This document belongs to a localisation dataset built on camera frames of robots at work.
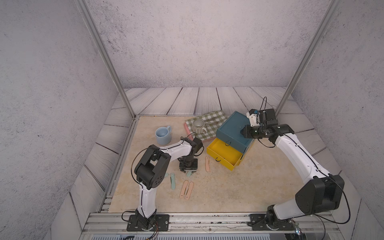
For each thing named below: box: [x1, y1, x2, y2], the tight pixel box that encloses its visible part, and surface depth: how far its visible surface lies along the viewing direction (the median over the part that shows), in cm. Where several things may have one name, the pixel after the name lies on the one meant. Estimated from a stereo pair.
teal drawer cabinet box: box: [216, 111, 255, 155], surface depth 84 cm
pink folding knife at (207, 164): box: [205, 156, 211, 172], surface depth 95 cm
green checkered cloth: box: [185, 110, 228, 141], surface depth 117 cm
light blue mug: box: [155, 125, 172, 145], surface depth 104 cm
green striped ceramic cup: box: [192, 118, 208, 134], surface depth 107 cm
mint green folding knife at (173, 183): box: [170, 173, 176, 190], surface depth 88 cm
